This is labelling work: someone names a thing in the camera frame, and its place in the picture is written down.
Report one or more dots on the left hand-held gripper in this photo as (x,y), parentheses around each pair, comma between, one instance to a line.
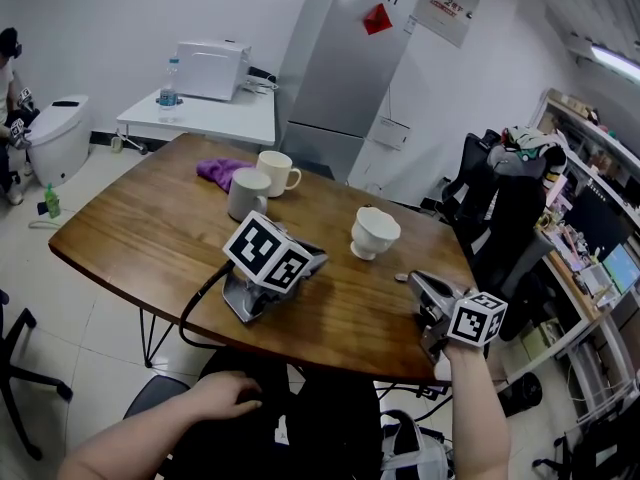
(260,250)

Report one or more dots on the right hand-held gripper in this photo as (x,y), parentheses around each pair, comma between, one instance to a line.
(475,323)

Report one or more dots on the white bear-print cup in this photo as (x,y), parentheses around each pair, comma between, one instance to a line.
(372,235)

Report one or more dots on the person's left forearm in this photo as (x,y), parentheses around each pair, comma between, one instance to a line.
(135,443)

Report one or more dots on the person's right forearm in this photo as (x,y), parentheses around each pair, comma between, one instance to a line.
(477,418)

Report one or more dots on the person's left hand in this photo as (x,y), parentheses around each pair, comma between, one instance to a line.
(222,395)

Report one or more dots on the cream white mug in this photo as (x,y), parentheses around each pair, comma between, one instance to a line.
(275,175)

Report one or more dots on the grey mug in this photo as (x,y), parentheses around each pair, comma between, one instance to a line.
(245,198)

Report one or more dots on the black power strip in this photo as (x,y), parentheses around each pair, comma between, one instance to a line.
(432,393)

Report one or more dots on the black high-back office chair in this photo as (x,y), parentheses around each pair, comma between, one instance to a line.
(515,228)

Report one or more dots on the pale green box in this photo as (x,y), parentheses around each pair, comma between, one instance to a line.
(540,338)

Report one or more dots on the black waste bin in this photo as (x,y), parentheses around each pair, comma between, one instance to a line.
(522,393)

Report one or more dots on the purple cloth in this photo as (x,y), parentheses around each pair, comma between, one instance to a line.
(220,170)

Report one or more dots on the white shelving desk unit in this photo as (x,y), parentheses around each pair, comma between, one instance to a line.
(570,290)

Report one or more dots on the grey garment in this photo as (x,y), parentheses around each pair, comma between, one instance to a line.
(510,163)

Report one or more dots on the person's black clothing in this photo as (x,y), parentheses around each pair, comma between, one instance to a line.
(330,418)

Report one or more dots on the grey white backpack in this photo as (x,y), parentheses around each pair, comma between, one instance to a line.
(410,458)

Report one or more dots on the white side table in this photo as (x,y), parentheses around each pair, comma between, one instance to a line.
(215,120)

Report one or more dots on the black monitor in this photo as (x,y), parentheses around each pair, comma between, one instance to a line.
(595,218)

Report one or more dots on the silver fridge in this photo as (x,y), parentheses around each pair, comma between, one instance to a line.
(335,83)

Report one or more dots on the white green patterned garment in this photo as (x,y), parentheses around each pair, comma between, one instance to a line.
(530,138)

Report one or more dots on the small lit tablet screen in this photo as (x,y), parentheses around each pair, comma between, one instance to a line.
(622,268)

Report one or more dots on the dark grey seat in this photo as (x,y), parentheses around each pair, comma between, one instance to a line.
(155,393)

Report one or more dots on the white boxy appliance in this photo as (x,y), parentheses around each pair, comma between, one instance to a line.
(210,70)

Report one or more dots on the clear water bottle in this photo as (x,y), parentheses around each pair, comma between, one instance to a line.
(168,93)

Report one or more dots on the small pale bottle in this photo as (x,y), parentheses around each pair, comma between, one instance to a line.
(116,144)

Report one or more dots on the red paper square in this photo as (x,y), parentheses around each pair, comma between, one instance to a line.
(377,19)

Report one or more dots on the green plastic bottle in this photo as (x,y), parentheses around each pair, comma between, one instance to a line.
(52,203)

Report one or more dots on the white smart toilet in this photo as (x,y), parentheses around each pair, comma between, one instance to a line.
(57,138)

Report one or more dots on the ceiling tube light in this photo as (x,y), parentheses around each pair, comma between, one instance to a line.
(617,60)

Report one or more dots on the small white wall box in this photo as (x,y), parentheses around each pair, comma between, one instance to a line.
(391,133)

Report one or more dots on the white wall panel box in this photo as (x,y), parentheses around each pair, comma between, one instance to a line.
(447,5)

